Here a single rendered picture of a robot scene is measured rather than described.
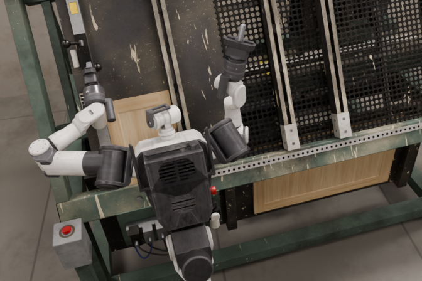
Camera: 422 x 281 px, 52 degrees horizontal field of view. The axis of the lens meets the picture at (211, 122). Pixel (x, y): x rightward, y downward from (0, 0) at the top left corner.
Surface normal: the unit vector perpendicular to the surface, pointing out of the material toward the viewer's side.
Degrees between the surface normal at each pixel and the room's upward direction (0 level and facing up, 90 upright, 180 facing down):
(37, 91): 60
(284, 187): 90
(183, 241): 22
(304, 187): 90
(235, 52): 78
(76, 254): 90
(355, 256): 0
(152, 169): 67
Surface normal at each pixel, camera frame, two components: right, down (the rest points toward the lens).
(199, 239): 0.01, -0.49
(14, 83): 0.13, 0.61
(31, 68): 0.16, 0.12
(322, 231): -0.08, -0.78
